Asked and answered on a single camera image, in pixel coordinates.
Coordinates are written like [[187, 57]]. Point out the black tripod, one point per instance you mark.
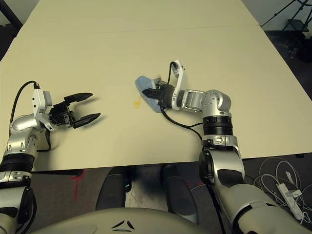
[[278, 14]]

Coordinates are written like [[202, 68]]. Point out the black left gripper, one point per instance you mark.
[[61, 113]]

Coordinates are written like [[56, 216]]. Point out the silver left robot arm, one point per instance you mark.
[[19, 136]]

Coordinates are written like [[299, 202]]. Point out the black table frame bar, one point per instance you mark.
[[58, 172], [300, 156]]

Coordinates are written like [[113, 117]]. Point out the black diagonal post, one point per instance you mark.
[[12, 13]]

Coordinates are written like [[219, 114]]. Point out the black step stool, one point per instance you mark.
[[296, 23]]

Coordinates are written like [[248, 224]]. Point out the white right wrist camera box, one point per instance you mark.
[[181, 78]]

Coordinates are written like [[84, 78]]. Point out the white power strip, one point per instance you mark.
[[290, 200]]

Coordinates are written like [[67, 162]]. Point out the dark grey left robot leg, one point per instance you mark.
[[111, 190]]

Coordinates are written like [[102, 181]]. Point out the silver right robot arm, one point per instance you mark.
[[219, 151]]

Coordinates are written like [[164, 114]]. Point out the black bag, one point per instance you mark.
[[304, 51]]

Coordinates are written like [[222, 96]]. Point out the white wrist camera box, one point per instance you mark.
[[181, 78], [40, 102]]

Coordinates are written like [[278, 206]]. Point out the light blue rag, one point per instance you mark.
[[143, 83]]

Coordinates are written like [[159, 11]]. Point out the dark grey robot leg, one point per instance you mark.
[[111, 190], [178, 192]]

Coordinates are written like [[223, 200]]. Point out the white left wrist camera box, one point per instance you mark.
[[40, 102]]

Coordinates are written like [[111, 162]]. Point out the grey robot torso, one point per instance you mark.
[[97, 221]]

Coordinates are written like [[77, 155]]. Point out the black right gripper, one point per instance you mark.
[[167, 96]]

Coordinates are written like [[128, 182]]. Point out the dark grey right robot leg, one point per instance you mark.
[[178, 192]]

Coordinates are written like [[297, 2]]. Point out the long thin yellow liquid spill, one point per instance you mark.
[[137, 103]]

